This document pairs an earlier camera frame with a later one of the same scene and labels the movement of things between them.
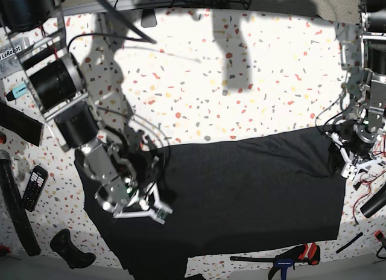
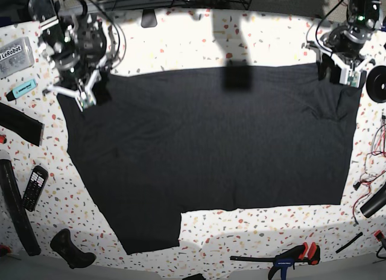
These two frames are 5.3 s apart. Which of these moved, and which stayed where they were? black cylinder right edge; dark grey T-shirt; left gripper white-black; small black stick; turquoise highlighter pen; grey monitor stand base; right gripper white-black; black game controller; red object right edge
Moved: left gripper white-black; dark grey T-shirt; right gripper white-black
Stayed: red object right edge; grey monitor stand base; black cylinder right edge; turquoise highlighter pen; black game controller; small black stick
